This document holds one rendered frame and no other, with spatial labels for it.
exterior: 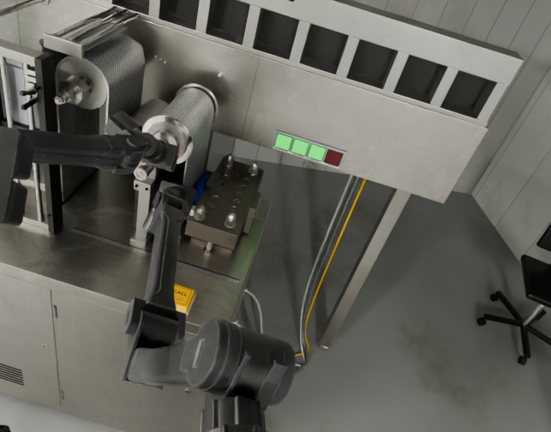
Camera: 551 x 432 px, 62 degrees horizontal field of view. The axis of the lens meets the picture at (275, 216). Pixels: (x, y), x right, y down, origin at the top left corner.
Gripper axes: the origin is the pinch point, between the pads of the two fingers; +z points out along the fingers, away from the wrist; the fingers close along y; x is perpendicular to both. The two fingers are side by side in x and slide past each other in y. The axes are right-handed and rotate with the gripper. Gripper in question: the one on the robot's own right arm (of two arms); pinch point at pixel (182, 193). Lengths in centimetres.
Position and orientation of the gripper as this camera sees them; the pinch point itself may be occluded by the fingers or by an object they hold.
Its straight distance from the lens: 142.1
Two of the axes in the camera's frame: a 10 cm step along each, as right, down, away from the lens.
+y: 9.5, 3.0, 0.0
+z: 0.4, -1.3, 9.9
